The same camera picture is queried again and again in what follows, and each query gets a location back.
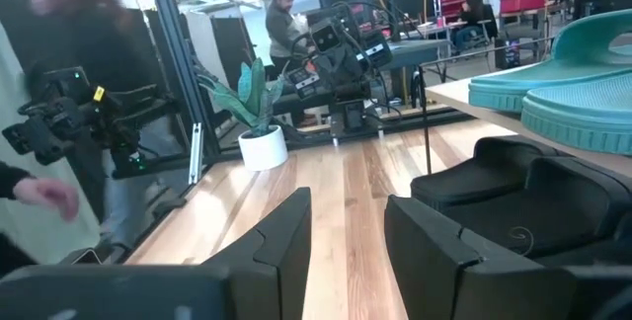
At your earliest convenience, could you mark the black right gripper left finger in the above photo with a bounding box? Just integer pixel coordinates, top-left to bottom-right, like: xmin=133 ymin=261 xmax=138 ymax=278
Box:
xmin=201 ymin=186 xmax=314 ymax=320

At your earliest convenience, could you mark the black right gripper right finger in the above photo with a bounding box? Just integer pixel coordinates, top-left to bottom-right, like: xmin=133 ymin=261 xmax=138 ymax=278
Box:
xmin=383 ymin=195 xmax=577 ymax=320

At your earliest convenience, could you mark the black slide sandal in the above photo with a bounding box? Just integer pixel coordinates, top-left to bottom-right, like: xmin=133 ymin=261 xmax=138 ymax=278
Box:
xmin=409 ymin=134 xmax=559 ymax=212
xmin=441 ymin=156 xmax=632 ymax=265

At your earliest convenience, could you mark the person's forearm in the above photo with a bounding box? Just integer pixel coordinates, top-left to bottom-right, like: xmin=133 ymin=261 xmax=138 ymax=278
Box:
xmin=0 ymin=160 xmax=34 ymax=200

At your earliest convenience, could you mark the person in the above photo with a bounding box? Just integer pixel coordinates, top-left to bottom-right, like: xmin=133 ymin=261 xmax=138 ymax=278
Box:
xmin=19 ymin=0 xmax=164 ymax=257
xmin=452 ymin=0 xmax=498 ymax=53
xmin=265 ymin=0 xmax=311 ymax=77

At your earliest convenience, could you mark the green plant in white pot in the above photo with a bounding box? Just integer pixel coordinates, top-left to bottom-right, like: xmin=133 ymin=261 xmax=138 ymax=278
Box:
xmin=195 ymin=56 xmax=290 ymax=172

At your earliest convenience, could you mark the red storage bin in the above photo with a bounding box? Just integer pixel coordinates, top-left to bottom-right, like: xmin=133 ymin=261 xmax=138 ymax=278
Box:
xmin=499 ymin=0 xmax=547 ymax=15
xmin=438 ymin=0 xmax=483 ymax=18

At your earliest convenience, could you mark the person's hand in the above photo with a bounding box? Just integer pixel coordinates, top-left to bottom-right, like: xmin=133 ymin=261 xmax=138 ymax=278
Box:
xmin=13 ymin=176 xmax=80 ymax=223

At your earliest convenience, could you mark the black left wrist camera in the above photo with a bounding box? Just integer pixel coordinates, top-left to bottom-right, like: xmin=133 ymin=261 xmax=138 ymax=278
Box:
xmin=309 ymin=21 xmax=343 ymax=55

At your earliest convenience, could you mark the wooden shelf with black frame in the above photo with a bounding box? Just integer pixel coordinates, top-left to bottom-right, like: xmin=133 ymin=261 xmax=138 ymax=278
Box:
xmin=417 ymin=60 xmax=632 ymax=179

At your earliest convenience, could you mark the silver metal bracket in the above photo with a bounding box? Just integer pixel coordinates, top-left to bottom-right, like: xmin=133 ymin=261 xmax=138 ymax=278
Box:
xmin=189 ymin=121 xmax=203 ymax=186

